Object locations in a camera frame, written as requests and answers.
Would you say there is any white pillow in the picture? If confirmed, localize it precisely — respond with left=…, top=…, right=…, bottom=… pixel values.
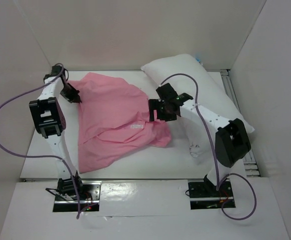
left=141, top=54, right=255, bottom=161

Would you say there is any pink fabric pillowcase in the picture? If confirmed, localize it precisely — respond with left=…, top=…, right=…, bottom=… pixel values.
left=69, top=72, right=172, bottom=174

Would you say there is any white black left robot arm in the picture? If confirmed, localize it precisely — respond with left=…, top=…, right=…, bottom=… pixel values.
left=29, top=63, right=84, bottom=200

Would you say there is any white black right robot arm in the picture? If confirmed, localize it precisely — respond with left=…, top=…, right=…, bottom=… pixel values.
left=148, top=83, right=251, bottom=196

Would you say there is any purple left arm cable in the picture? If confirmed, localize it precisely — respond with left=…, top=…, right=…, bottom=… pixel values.
left=0, top=63, right=83, bottom=220

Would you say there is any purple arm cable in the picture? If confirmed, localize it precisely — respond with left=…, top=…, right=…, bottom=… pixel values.
left=0, top=63, right=83, bottom=220
left=159, top=73, right=258, bottom=221

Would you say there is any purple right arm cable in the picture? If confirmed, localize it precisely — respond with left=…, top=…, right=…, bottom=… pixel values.
left=159, top=73, right=258, bottom=221

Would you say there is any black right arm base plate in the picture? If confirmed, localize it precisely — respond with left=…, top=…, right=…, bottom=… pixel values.
left=185, top=180, right=236, bottom=210

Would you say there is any aluminium table edge rail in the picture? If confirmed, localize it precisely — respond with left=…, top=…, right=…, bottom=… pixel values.
left=19, top=177, right=204, bottom=182

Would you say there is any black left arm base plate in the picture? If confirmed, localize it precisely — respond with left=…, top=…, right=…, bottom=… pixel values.
left=52, top=181, right=103, bottom=213

